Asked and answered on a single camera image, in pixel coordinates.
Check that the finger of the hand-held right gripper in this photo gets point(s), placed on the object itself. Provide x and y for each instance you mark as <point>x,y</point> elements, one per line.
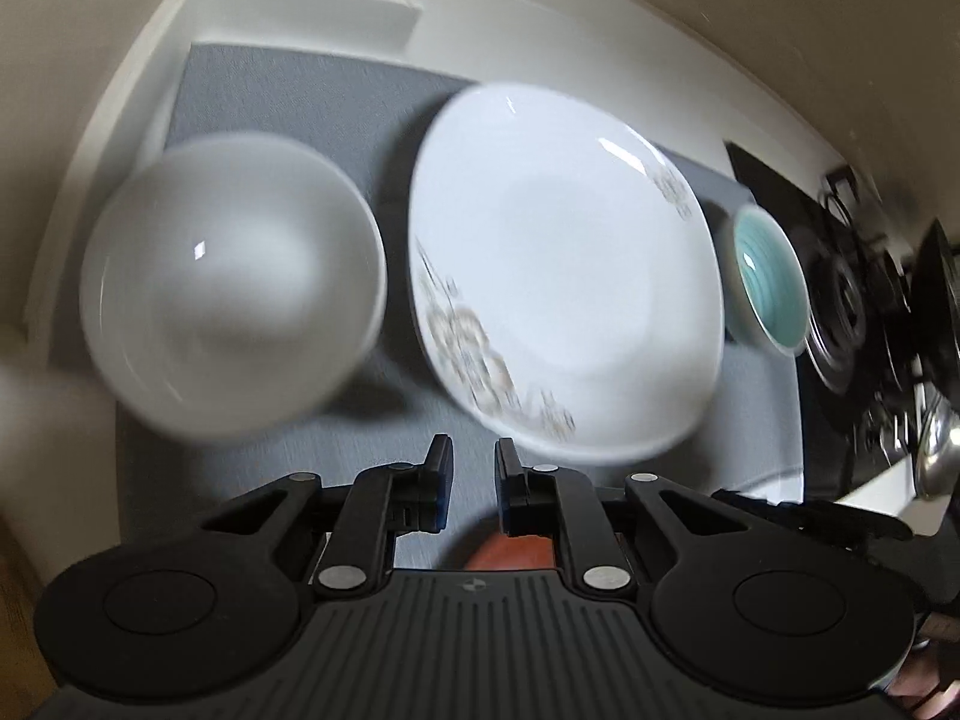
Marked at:
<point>825,521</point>

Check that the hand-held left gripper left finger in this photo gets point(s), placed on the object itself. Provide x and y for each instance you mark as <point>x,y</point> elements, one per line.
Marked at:
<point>442,487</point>

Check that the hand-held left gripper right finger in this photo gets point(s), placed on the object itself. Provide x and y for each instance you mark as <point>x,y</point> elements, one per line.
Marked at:
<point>507,491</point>

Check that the white floral print plate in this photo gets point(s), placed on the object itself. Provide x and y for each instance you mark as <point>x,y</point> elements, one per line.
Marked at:
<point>570,270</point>

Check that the small teal glazed bowl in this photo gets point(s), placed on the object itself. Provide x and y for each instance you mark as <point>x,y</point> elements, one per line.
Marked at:
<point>769,292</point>

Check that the white round bowl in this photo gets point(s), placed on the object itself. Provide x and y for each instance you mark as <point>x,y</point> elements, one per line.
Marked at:
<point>240,292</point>

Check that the orange round object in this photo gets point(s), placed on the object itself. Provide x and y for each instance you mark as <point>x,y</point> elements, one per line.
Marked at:
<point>514,551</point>

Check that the metal ladle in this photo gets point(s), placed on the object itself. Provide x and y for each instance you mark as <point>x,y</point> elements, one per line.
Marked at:
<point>936,450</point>

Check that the black stove burner grate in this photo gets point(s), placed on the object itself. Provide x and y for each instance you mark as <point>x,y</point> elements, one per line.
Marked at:
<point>836,315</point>

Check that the black pan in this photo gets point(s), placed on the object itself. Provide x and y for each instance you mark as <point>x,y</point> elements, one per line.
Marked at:
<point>937,300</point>

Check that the black gas stove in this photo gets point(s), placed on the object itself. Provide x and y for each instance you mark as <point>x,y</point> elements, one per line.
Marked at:
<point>772,180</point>

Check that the grey table mat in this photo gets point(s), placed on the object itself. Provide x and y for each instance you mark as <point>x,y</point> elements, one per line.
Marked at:
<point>300,90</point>

